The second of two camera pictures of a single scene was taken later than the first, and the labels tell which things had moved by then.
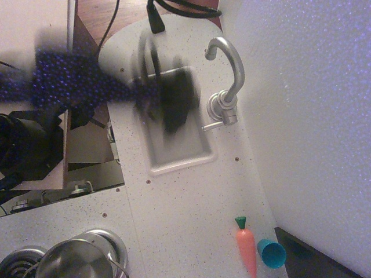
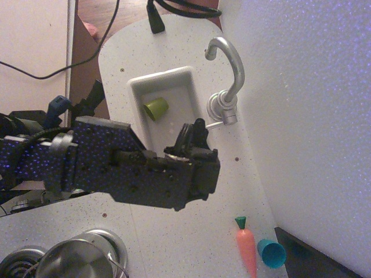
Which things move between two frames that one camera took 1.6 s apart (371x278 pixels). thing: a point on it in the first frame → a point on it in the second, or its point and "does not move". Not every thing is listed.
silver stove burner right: x=111 y=243 does not move
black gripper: x=171 y=94 → x=195 y=165
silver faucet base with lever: x=219 y=108 does not move
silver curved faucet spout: x=210 y=54 does not move
